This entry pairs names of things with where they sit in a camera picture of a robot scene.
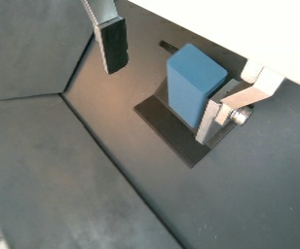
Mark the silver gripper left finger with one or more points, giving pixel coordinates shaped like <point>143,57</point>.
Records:
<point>110,33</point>

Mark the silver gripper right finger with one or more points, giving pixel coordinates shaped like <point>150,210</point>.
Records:
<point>228,106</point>

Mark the blue rectangular block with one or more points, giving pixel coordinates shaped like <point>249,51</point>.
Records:
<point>194,76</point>

